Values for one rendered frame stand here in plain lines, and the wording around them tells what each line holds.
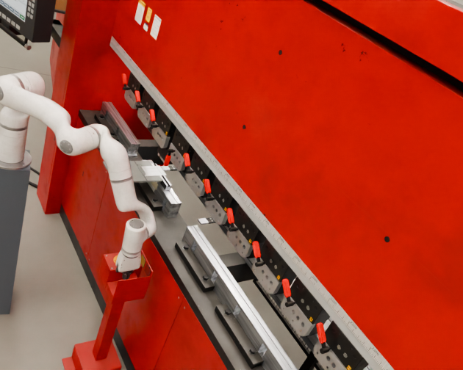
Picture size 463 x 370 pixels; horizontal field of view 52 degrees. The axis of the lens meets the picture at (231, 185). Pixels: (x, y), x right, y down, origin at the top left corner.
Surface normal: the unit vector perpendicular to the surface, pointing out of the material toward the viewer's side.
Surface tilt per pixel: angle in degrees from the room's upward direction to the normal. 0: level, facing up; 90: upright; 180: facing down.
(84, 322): 0
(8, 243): 90
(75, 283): 0
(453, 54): 90
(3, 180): 90
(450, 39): 90
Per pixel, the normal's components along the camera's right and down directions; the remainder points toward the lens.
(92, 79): 0.50, 0.60
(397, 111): -0.80, 0.05
